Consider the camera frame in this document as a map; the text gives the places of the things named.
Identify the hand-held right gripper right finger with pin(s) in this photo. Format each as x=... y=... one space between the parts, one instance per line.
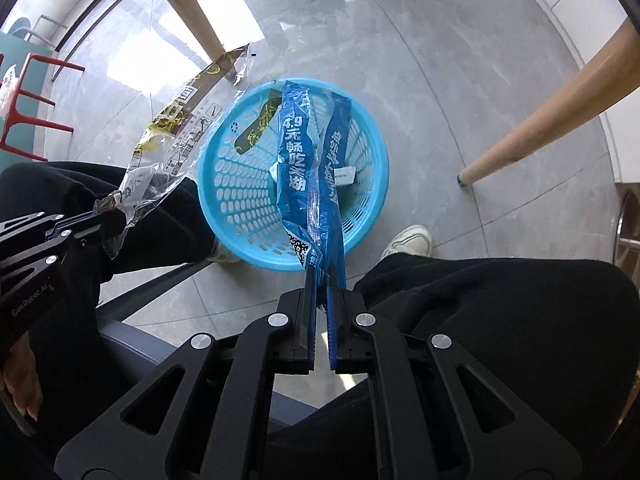
x=331 y=330

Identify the dark metal chair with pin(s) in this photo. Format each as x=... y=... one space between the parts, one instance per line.
x=30 y=27

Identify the clear printed plastic wrapper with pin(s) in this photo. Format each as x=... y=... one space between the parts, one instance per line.
x=170 y=130

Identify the crumpled clear plastic bag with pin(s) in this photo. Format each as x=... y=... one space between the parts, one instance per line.
x=7 y=90

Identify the white paper slip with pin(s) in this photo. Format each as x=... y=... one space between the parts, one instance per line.
x=345 y=176

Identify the round white table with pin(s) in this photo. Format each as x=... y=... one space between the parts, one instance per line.
x=550 y=115

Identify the metal chair base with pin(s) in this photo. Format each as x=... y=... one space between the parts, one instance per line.
x=627 y=230

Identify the person's white shoe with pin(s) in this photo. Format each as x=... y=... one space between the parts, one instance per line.
x=225 y=255
x=407 y=242

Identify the black yellow wrapper strip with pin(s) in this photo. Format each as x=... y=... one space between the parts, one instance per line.
x=257 y=125

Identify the person's white left shoe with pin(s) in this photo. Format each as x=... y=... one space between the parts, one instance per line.
x=225 y=255

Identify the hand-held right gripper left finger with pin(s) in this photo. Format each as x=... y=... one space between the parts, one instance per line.
x=309 y=320

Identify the blue plastic basket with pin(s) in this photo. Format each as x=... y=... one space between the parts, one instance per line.
x=240 y=195

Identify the person's black pants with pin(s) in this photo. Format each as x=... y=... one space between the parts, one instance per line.
x=500 y=320

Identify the green table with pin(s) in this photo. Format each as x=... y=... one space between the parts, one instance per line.
x=30 y=50

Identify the red chair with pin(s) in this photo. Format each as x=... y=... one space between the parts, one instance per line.
x=30 y=110

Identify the person's left hand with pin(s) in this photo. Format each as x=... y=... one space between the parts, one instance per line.
x=20 y=380

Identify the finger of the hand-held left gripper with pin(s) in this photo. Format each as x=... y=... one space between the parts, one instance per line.
x=60 y=224
x=75 y=245

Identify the person's white right shoe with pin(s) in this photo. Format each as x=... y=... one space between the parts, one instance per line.
x=407 y=242

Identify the blue snack wrapper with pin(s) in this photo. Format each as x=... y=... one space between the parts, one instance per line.
x=295 y=160
x=335 y=160

